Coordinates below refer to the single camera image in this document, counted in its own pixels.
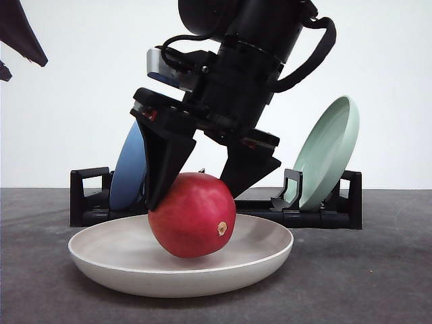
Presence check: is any black sleeved cable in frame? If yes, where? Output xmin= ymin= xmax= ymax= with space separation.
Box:
xmin=273 ymin=17 xmax=337 ymax=93

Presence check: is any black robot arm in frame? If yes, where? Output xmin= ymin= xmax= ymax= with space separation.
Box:
xmin=130 ymin=0 xmax=311 ymax=210

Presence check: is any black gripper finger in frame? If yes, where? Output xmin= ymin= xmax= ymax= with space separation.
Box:
xmin=0 ymin=0 xmax=48 ymax=67

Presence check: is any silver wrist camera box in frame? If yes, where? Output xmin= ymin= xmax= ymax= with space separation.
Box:
xmin=146 ymin=47 xmax=196 ymax=92

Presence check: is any black plastic dish rack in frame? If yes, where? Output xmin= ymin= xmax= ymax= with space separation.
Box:
xmin=70 ymin=167 xmax=362 ymax=229

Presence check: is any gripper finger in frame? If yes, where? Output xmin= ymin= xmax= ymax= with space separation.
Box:
xmin=0 ymin=60 xmax=13 ymax=82

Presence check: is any red pomegranate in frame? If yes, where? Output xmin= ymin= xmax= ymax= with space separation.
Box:
xmin=148 ymin=172 xmax=236 ymax=258

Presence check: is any green plate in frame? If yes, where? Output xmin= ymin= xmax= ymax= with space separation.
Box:
xmin=286 ymin=96 xmax=360 ymax=211

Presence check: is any white plate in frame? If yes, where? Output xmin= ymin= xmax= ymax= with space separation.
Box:
xmin=68 ymin=215 xmax=293 ymax=298

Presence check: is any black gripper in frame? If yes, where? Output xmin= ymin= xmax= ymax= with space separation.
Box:
xmin=130 ymin=41 xmax=283 ymax=211

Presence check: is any blue plate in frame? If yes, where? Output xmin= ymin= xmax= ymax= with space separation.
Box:
xmin=109 ymin=120 xmax=146 ymax=210

